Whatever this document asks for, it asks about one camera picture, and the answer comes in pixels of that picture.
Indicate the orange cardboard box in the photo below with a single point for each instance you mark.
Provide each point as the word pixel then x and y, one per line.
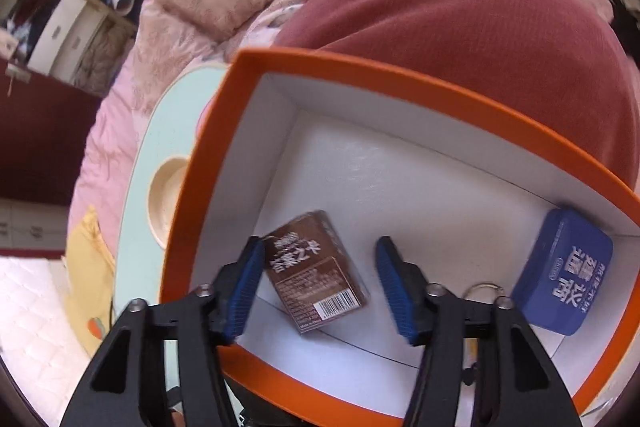
pixel 400 187

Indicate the pink floral quilt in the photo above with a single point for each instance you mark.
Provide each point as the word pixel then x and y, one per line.
pixel 200 7

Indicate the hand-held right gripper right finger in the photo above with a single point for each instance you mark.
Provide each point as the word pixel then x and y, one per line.
pixel 395 292

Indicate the small brown card box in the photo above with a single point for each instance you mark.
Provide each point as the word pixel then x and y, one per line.
pixel 310 272

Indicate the blue metal tin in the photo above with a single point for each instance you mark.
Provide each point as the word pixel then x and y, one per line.
pixel 560 272

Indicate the green cartoon desktop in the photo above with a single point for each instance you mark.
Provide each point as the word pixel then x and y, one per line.
pixel 160 122

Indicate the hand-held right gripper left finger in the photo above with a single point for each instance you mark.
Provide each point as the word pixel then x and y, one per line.
pixel 245 287

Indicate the dark red pillow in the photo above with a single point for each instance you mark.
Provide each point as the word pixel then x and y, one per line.
pixel 450 17

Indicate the yellow cloth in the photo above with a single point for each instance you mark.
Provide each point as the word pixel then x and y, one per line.
pixel 87 267

